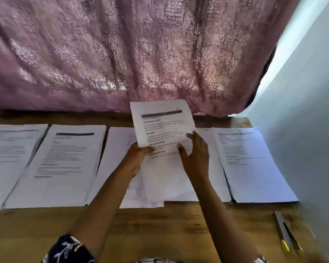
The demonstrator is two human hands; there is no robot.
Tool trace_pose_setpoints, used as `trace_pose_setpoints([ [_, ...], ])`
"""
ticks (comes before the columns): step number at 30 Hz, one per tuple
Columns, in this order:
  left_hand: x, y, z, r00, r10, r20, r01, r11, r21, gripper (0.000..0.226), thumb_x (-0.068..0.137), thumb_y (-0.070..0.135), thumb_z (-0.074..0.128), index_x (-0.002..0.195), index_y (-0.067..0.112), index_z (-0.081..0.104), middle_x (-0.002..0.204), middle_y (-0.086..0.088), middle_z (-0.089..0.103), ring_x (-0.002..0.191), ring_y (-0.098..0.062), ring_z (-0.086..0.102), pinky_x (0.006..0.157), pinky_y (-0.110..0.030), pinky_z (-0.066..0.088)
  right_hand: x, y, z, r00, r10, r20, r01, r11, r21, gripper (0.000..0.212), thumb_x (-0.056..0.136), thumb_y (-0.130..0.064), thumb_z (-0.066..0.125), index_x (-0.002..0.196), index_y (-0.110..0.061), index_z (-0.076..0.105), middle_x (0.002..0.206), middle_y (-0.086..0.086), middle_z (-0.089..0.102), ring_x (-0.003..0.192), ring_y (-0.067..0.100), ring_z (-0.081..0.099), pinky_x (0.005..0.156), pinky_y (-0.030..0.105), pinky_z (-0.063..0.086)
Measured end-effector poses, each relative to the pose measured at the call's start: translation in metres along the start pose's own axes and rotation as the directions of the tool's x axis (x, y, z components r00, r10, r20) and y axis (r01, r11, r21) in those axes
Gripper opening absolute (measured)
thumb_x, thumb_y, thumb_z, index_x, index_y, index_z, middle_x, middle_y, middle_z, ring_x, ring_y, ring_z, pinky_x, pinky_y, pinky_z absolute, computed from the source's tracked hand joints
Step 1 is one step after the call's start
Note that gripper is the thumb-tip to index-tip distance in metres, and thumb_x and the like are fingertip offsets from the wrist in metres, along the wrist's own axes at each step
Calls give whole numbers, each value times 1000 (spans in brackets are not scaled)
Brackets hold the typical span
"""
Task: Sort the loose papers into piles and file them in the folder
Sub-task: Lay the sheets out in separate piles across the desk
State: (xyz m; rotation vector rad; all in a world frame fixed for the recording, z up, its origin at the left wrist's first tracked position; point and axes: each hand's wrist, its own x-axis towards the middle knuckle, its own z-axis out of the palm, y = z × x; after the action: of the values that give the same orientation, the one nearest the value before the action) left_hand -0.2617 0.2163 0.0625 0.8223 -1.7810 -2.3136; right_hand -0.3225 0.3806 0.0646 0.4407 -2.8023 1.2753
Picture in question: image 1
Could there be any person's left hand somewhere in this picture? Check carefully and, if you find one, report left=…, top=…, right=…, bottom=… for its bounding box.
left=121, top=142, right=155, bottom=178

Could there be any person's right hand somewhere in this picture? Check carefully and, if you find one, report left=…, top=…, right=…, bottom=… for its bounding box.
left=177, top=131, right=210, bottom=185

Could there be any table-print paper pile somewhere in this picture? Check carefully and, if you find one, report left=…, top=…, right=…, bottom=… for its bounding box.
left=87, top=126, right=166, bottom=209

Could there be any printed sheet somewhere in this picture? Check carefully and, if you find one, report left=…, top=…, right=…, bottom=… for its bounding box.
left=129, top=99, right=197, bottom=158

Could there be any dark-header text paper pile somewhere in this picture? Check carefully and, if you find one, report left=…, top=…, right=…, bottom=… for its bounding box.
left=3, top=124, right=107, bottom=209

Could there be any grey-header text paper pile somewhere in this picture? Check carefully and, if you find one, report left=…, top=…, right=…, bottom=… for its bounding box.
left=0, top=123, right=49, bottom=211

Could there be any person's right forearm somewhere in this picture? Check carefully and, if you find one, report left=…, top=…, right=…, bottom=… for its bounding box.
left=193, top=178, right=264, bottom=263

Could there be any person's left forearm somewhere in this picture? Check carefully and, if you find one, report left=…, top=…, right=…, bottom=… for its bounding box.
left=68, top=167, right=138, bottom=258

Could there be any pink patterned curtain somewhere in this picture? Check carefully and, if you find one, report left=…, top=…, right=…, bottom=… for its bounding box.
left=0, top=0, right=302, bottom=118

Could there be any silver yellow black stapler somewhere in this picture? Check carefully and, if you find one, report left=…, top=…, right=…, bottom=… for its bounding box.
left=272, top=210, right=304, bottom=254

